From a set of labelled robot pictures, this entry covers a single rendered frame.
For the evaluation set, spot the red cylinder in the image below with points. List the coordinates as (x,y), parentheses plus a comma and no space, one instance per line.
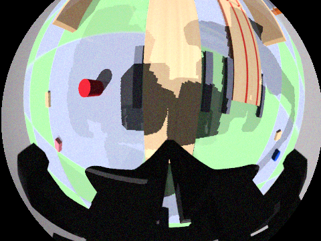
(90,88)

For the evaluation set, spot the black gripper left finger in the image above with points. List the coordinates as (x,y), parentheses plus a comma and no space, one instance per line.
(145,183)

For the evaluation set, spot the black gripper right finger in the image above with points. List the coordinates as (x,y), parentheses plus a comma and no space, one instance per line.
(194,181)

